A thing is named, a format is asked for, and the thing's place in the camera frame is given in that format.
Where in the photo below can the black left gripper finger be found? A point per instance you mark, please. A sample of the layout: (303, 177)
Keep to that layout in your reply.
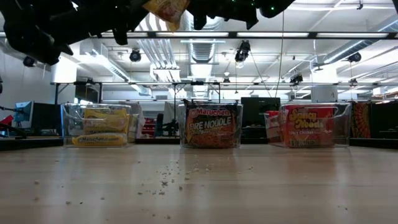
(120, 37)
(138, 15)

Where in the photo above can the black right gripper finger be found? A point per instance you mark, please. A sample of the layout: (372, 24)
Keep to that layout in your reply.
(252, 20)
(199, 20)

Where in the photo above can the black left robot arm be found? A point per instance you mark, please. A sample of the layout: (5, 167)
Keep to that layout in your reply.
(31, 37)

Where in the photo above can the black ceiling spotlight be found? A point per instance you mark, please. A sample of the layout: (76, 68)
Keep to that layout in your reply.
(135, 56)
(29, 62)
(242, 51)
(297, 79)
(354, 57)

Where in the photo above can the white cover cloth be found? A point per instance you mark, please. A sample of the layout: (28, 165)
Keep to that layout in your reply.
(140, 112)

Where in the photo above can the large black monitor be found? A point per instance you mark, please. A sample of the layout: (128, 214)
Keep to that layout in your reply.
(259, 107)

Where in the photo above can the red storage rack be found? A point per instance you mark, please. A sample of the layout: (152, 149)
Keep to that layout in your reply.
(150, 126)

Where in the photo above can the black background equipment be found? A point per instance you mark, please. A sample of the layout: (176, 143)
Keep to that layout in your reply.
(164, 126)

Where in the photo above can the clear plastic bin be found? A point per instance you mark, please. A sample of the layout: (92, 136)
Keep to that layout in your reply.
(66, 124)
(342, 124)
(181, 124)

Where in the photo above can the dark computer monitor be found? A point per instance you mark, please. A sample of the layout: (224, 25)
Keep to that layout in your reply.
(46, 116)

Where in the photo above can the computer monitor with blue screen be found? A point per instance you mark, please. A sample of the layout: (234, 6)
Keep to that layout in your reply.
(23, 110)

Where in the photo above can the red tool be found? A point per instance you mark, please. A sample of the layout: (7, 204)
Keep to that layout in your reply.
(7, 119)

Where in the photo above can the brown patterned panel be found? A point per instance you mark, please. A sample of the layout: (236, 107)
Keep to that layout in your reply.
(361, 119)

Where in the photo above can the silver ceiling duct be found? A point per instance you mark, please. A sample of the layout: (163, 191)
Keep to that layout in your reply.
(202, 53)

